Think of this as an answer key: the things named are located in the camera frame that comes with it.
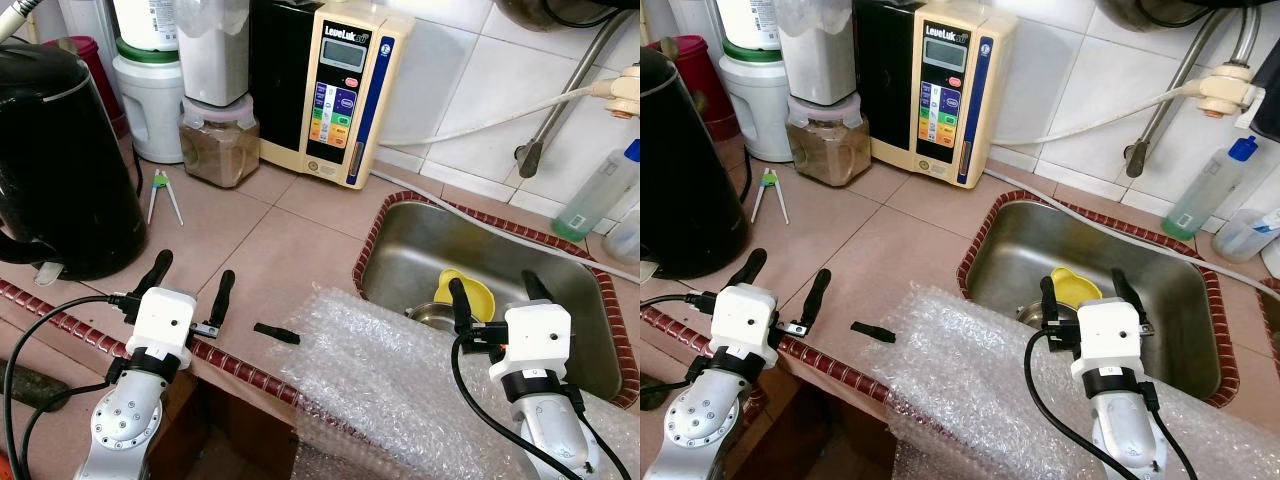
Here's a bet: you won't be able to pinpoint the frosted plastic container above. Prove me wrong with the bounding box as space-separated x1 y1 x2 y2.
775 0 859 106
172 0 251 106

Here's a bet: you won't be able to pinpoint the beige water ionizer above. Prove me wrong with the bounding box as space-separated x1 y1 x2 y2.
852 0 1019 189
248 0 416 191

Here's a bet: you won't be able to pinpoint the chrome tap spout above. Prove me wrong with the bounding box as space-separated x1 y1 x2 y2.
1233 0 1263 66

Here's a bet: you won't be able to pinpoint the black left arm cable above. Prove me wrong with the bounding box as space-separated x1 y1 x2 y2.
0 293 136 480
640 292 721 411

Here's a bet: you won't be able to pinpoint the yellow plastic bowl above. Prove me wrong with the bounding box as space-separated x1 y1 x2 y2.
1048 267 1104 311
433 268 496 316

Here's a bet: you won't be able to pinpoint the clear bubble wrap sheet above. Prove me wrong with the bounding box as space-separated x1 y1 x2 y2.
880 283 1280 480
280 283 641 480

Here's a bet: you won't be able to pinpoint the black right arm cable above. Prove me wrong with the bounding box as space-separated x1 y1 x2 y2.
1022 330 1201 480
450 335 641 480

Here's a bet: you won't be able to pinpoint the white plastic jug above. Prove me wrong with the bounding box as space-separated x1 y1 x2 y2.
112 38 189 164
720 40 796 163

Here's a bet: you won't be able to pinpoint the white grey cord end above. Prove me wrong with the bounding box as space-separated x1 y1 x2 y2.
0 0 43 43

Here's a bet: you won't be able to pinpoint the black electric kettle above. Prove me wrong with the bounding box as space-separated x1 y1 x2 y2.
640 45 751 281
0 40 149 283

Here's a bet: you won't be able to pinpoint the thick grey drain hose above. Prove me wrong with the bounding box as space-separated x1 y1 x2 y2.
372 168 641 286
985 168 1280 296

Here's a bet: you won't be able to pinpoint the clear dish soap bottle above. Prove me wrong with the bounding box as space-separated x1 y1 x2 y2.
552 140 641 243
1163 135 1259 241

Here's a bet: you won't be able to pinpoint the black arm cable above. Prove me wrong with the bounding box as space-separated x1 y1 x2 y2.
1022 330 1201 480
0 293 136 480
450 335 641 480
640 292 721 411

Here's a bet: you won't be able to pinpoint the red plastic container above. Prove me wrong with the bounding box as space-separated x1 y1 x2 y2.
660 35 743 141
45 37 129 136

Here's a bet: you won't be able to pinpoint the white labelled bottle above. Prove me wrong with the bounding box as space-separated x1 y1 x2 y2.
715 0 786 51
112 0 181 51

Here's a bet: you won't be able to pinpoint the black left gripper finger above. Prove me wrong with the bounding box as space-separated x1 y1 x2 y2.
722 248 768 291
205 270 237 331
798 268 833 329
133 250 174 299

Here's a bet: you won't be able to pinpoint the dark round pot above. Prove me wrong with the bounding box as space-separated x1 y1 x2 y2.
1095 0 1226 31
493 0 641 31

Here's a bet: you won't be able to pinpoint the brown powder plastic jar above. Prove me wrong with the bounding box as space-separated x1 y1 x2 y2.
785 93 873 188
178 95 263 189

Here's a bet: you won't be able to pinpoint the green white training chopsticks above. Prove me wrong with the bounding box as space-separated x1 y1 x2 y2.
752 168 791 226
147 168 186 226

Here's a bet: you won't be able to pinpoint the beige faucet diverter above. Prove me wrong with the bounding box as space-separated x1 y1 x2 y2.
1198 62 1263 116
595 65 641 119

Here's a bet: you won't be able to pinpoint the clear plastic cup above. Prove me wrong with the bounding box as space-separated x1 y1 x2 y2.
1212 205 1280 263
603 205 641 263

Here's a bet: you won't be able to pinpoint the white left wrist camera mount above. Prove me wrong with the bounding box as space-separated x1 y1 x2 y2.
126 287 198 353
712 283 779 351

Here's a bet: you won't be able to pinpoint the steel kitchen sink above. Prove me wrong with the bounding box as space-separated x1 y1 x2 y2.
360 200 626 401
965 200 1223 401

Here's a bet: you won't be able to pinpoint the black hanging utensil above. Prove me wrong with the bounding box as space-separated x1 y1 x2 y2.
1245 40 1280 131

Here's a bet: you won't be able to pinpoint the steel swivel faucet pipe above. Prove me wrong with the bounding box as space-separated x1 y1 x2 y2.
515 10 636 179
1125 10 1241 179

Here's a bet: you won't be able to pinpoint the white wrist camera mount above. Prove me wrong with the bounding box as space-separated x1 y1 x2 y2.
126 287 198 353
488 300 573 379
712 283 779 351
1072 297 1144 369

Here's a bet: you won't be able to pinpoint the thin white supply hose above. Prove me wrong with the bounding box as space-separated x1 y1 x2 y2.
990 85 1206 149
378 82 616 149

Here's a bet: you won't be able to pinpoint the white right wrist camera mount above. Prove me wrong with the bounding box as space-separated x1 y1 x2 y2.
1072 297 1144 369
488 300 573 379

